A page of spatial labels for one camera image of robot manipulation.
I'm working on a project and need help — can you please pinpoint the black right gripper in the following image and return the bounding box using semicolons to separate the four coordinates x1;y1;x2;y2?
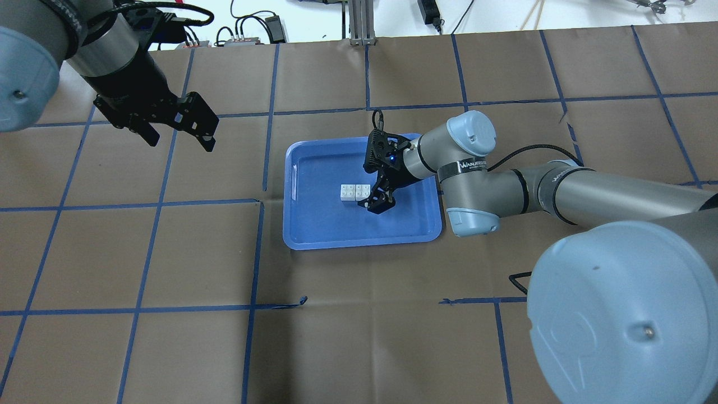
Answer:
359;128;418;214

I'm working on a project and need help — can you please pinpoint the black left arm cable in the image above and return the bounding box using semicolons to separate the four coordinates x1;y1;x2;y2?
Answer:
84;0;215;40

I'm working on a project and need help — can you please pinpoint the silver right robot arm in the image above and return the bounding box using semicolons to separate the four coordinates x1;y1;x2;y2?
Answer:
360;110;717;403

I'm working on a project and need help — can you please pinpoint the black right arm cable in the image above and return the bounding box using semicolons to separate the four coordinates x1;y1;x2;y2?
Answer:
487;144;584;172

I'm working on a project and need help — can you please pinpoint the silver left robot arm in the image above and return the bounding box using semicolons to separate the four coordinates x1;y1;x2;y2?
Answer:
1;1;219;153

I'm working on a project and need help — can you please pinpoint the black power adapter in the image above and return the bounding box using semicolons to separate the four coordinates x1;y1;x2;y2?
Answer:
417;0;442;26

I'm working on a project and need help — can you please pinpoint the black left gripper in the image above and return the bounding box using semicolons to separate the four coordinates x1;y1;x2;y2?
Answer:
93;50;219;153

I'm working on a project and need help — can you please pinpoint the aluminium frame post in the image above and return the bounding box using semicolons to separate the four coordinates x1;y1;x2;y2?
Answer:
348;0;376;46

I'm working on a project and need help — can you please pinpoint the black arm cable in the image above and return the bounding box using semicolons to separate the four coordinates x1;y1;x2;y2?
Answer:
487;144;584;172
84;0;215;40

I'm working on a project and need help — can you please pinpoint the white block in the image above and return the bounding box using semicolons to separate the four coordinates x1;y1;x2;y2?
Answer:
355;184;371;201
339;184;357;201

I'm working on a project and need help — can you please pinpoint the blue plastic tray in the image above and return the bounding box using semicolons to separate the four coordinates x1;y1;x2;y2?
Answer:
283;136;443;250

